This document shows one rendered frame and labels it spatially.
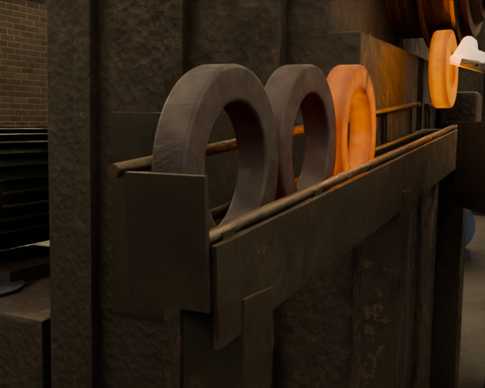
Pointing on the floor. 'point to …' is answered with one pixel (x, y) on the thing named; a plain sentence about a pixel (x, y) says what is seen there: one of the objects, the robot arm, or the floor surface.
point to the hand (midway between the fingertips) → (445, 59)
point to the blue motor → (469, 231)
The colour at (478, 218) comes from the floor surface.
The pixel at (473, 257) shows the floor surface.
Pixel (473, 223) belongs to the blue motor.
